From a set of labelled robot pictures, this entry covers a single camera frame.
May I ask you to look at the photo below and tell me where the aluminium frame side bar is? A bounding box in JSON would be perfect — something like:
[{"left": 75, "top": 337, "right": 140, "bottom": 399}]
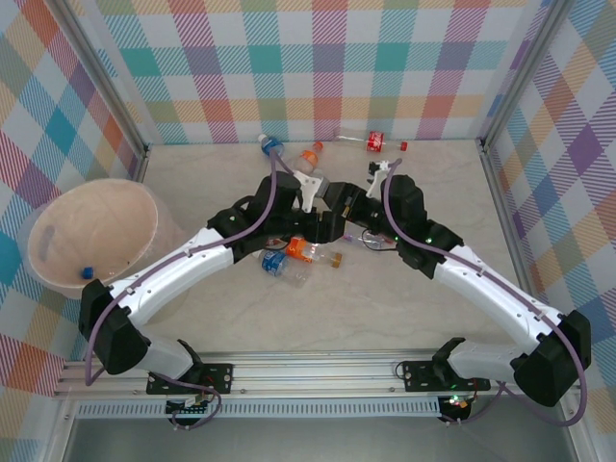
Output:
[{"left": 478, "top": 139, "right": 550, "bottom": 314}]

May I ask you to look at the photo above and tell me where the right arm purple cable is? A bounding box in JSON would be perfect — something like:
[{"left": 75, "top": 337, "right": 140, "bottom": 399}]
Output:
[{"left": 382, "top": 157, "right": 591, "bottom": 430}]

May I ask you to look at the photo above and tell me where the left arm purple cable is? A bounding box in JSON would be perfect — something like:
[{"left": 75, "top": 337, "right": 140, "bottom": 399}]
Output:
[{"left": 84, "top": 146, "right": 295, "bottom": 432}]

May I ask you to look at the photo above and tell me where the red label cola bottle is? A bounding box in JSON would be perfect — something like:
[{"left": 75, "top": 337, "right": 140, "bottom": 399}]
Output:
[{"left": 334, "top": 129, "right": 410, "bottom": 155}]

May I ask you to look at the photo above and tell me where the blue label bottle blue cap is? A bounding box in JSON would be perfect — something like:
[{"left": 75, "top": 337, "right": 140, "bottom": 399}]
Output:
[{"left": 257, "top": 133, "right": 290, "bottom": 160}]

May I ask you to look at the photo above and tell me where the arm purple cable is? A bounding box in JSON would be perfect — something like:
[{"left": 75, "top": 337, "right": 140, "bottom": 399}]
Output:
[
  {"left": 382, "top": 157, "right": 591, "bottom": 430},
  {"left": 84, "top": 146, "right": 295, "bottom": 432}
]

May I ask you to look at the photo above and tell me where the small circuit board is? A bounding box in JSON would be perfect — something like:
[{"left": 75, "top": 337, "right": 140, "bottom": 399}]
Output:
[
  {"left": 166, "top": 397, "right": 213, "bottom": 418},
  {"left": 445, "top": 394, "right": 475, "bottom": 413}
]

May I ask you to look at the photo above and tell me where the small clear bottle purple cap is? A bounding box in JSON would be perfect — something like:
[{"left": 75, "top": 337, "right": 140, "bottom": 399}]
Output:
[{"left": 344, "top": 229, "right": 389, "bottom": 247}]

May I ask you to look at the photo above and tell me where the aluminium frame post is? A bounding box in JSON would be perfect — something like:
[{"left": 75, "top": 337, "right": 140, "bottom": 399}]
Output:
[
  {"left": 56, "top": 0, "right": 151, "bottom": 187},
  {"left": 478, "top": 0, "right": 577, "bottom": 154}
]

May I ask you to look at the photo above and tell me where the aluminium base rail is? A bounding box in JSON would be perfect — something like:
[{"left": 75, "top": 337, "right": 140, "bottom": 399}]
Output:
[{"left": 51, "top": 349, "right": 506, "bottom": 400}]

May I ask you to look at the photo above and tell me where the orange label bottle amber cap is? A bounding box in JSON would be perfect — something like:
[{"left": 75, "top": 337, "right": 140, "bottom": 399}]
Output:
[{"left": 283, "top": 236, "right": 344, "bottom": 269}]

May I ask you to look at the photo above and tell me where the white slotted cable duct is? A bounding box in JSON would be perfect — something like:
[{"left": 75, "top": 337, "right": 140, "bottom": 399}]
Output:
[{"left": 76, "top": 398, "right": 442, "bottom": 419}]

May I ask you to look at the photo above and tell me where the beige plastic bin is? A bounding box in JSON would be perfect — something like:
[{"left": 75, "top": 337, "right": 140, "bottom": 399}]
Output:
[{"left": 26, "top": 177, "right": 192, "bottom": 326}]

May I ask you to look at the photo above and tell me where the blue label clear bottle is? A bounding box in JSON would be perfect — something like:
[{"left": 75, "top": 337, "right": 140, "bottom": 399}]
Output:
[{"left": 259, "top": 249, "right": 314, "bottom": 290}]

